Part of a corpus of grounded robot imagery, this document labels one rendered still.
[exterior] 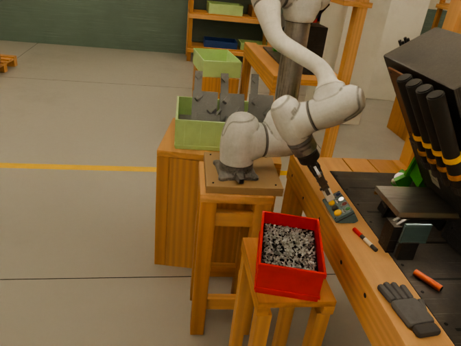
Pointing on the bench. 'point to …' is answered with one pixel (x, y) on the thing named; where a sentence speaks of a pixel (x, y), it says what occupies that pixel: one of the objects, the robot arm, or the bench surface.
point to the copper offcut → (428, 280)
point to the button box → (341, 210)
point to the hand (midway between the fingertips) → (327, 193)
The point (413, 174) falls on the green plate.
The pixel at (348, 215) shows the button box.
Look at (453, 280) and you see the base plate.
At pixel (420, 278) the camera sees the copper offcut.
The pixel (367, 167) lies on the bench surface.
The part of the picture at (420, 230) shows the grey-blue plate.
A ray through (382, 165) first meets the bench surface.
